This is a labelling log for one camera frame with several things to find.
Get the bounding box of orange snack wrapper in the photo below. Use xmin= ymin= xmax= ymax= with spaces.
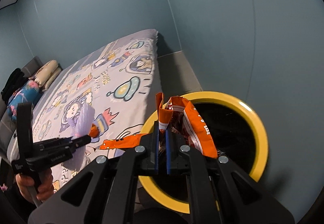
xmin=99 ymin=92 xmax=219 ymax=159

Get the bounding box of purple foam fruit net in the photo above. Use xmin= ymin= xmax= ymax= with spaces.
xmin=63 ymin=103 xmax=95 ymax=171

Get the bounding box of orange peel piece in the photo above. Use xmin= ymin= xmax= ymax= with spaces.
xmin=88 ymin=124 xmax=100 ymax=138

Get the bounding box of yellow rimmed trash bin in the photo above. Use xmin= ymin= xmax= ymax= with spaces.
xmin=139 ymin=91 xmax=269 ymax=214

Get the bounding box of left hand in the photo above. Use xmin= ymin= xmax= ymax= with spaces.
xmin=15 ymin=168 xmax=55 ymax=205

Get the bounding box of grey padded headboard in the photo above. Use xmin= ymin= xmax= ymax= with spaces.
xmin=1 ymin=57 xmax=43 ymax=152

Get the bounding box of cartoon print bed sheet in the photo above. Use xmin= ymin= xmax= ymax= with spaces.
xmin=32 ymin=29 xmax=161 ymax=200

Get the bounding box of blue floral folded quilt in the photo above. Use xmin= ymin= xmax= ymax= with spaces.
xmin=7 ymin=80 xmax=42 ymax=121

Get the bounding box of black clothing pile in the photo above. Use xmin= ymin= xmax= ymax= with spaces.
xmin=1 ymin=68 xmax=29 ymax=105

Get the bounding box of beige folded quilt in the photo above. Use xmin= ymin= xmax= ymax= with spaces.
xmin=29 ymin=60 xmax=62 ymax=91

